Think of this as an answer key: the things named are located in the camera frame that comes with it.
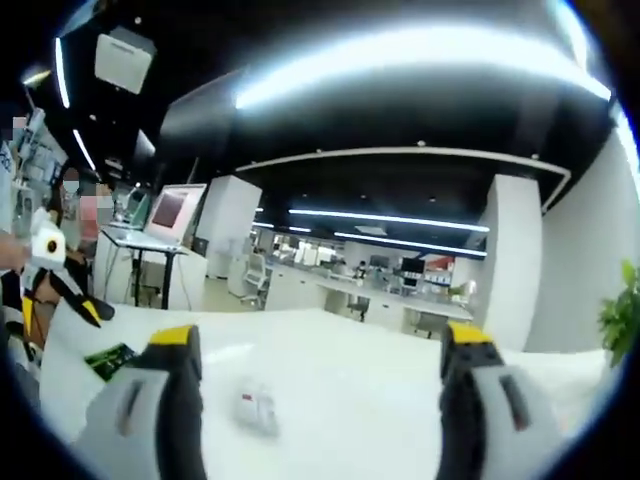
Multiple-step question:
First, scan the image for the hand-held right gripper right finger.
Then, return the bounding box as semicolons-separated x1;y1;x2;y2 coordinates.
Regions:
438;321;566;480

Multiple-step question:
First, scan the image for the potted green plant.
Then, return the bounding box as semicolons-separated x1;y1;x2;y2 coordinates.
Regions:
599;259;640;369

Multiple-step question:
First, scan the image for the person's left hand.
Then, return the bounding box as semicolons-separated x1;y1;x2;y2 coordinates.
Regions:
0;234;31;274

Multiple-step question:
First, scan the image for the white office chair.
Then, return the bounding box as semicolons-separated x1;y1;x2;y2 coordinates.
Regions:
242;252;271;304

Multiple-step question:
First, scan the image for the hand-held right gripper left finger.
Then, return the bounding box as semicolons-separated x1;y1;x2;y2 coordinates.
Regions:
74;324;206;480

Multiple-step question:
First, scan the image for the green black skincare sachet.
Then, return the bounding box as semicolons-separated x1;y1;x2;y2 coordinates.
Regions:
83;343;137;384

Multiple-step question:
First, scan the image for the large display screen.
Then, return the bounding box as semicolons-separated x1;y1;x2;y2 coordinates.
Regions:
143;183;209;246

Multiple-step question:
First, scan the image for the white ceiling air conditioner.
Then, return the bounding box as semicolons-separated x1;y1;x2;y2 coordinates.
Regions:
94;27;156;94

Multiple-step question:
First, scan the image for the long ceiling light strip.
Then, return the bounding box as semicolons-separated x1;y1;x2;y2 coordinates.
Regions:
234;24;611;111

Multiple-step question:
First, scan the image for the thin ceiling light strip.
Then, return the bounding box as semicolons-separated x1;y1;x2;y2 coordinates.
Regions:
288;208;491;234
333;230;489;257

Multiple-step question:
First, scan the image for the long white office counter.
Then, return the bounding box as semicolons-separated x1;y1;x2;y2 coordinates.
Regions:
269;259;474;334

